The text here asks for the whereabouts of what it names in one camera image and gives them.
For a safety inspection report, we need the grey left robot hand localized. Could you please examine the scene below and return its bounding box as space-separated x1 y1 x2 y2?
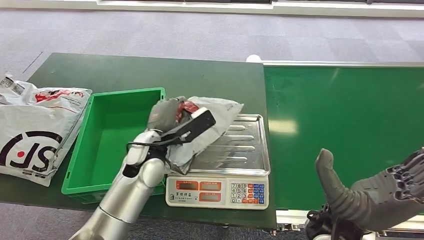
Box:
146 96 188 133

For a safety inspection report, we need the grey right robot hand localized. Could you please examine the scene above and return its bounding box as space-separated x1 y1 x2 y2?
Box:
314 147 424 233

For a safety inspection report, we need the small grey courier package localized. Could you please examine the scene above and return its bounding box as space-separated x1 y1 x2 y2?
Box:
164 96 245 176

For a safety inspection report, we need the green conveyor belt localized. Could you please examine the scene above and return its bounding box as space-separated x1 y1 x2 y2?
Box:
263 65 424 213

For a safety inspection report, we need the green plastic crate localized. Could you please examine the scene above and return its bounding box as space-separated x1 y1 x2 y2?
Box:
61 87 167 204

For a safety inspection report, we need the electronic scale with steel tray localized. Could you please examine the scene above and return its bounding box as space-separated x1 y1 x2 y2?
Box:
164 113 271 211

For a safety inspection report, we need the white courier bag red print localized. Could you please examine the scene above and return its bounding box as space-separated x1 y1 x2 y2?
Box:
0 74 94 114

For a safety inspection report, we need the large white courier bag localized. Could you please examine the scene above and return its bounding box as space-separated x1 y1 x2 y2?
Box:
0 100 89 188

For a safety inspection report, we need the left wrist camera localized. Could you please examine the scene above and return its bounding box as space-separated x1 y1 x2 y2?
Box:
160 106 217 147

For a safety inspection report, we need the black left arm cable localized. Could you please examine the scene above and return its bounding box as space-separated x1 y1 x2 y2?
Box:
125 136 178 157

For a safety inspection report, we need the aluminium conveyor frame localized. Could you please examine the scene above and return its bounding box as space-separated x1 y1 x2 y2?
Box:
259 60 424 233

